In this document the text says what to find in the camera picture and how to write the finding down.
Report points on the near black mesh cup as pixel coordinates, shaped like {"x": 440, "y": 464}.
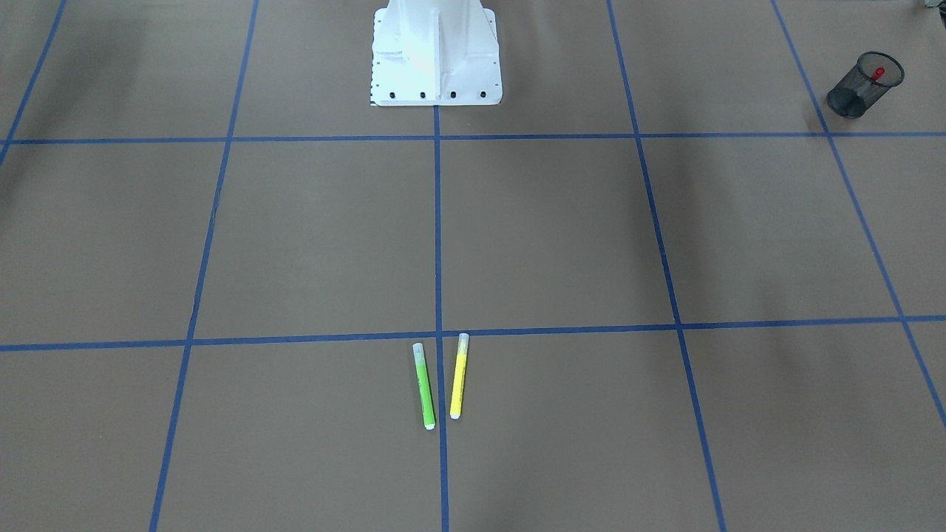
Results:
{"x": 855, "y": 93}

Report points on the green highlighter pen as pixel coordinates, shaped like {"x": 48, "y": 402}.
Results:
{"x": 423, "y": 387}

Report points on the white camera stand base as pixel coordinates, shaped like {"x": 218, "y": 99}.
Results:
{"x": 435, "y": 53}

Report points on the brown paper table mat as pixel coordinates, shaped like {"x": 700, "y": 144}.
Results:
{"x": 697, "y": 298}

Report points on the yellow highlighter pen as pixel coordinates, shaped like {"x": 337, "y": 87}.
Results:
{"x": 461, "y": 360}

